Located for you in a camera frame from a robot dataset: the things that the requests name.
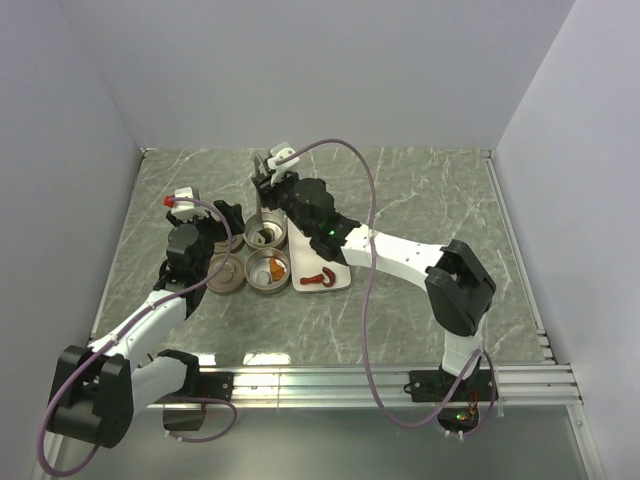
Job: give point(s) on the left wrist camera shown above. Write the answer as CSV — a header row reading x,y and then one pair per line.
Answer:
x,y
181,205

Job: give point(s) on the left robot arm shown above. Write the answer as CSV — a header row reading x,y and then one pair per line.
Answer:
x,y
98,389

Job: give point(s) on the far brown tin lid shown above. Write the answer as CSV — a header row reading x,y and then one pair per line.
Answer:
x,y
234,245

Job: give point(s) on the orange fried food piece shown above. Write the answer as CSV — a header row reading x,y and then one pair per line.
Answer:
x,y
277,270

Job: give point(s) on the brown round food piece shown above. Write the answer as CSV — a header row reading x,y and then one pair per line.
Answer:
x,y
271,234

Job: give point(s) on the brown tin lid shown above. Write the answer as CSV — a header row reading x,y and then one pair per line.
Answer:
x,y
234,245
230,274

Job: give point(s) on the red sausage piece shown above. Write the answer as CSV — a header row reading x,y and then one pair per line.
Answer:
x,y
312,280

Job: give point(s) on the far metal lunch tin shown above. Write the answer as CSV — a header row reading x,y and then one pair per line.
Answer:
x,y
273,220

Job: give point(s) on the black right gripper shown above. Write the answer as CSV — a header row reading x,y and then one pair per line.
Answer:
x,y
269,191

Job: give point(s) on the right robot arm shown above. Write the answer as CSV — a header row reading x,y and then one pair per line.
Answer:
x,y
459,288

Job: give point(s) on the white round food piece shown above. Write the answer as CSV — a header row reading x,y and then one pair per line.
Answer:
x,y
262,278

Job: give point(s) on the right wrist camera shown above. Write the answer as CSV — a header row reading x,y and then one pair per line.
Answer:
x,y
280,152

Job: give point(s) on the metal tongs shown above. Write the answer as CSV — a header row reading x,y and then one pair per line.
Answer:
x,y
259,212

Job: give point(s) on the metal lunch tin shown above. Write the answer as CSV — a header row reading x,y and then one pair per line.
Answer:
x,y
273,220
267,271

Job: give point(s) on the white rectangular plate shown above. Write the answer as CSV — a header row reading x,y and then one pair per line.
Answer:
x,y
310,273

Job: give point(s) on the near brown tin lid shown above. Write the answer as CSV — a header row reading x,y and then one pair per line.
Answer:
x,y
230,274

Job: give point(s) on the near metal lunch tin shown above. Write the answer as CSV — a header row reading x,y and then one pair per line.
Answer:
x,y
267,271

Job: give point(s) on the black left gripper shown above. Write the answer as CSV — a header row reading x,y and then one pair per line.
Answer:
x,y
233,214

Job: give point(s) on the side aluminium rail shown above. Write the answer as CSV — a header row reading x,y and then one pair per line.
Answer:
x,y
541,331

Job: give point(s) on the red curved sausage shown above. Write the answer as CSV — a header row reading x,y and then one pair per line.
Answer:
x,y
330,277

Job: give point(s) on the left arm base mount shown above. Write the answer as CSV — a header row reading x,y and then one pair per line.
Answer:
x,y
199,388

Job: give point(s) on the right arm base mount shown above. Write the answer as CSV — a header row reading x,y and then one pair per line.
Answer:
x,y
470,405

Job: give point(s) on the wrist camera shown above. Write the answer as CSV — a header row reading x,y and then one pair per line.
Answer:
x,y
181,205
280,152

